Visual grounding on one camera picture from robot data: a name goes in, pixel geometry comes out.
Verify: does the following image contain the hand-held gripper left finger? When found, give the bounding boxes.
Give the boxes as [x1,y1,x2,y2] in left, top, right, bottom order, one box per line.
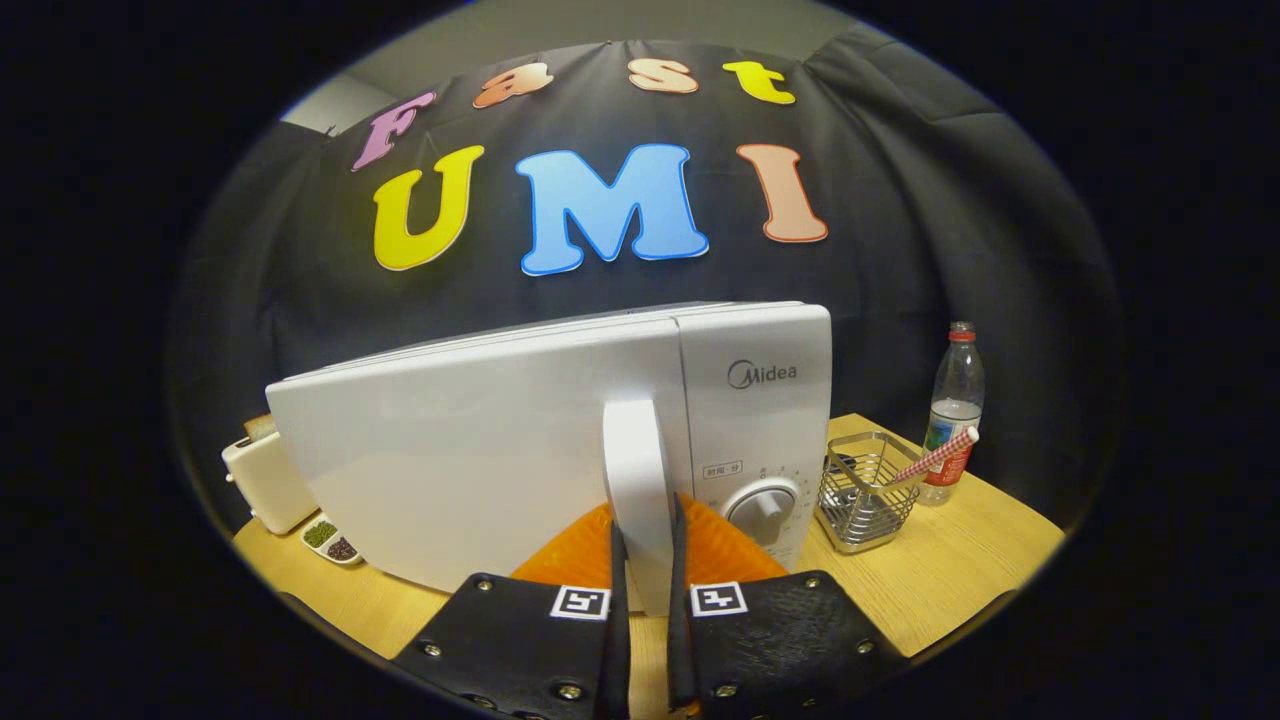
[390,495,631,720]

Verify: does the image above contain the clear plastic water bottle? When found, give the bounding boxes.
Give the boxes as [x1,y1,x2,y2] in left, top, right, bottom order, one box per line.
[918,321,987,506]

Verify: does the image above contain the small divided condiment dish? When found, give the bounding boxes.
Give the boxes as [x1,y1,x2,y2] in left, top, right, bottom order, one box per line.
[300,513,365,568]

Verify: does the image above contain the cream toaster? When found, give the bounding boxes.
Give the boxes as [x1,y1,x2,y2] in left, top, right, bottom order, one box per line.
[221,430,321,536]

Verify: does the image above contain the white toaster oven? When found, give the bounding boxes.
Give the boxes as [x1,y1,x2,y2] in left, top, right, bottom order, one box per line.
[265,301,833,618]

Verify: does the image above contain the red checked straw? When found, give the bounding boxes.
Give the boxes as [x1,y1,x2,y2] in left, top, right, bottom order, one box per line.
[890,426,981,488]

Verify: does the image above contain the metal wire utensil holder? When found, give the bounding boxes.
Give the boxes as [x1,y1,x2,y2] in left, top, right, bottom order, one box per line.
[815,431,926,555]

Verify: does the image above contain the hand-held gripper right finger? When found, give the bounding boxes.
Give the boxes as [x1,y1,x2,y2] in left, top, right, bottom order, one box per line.
[668,492,911,720]

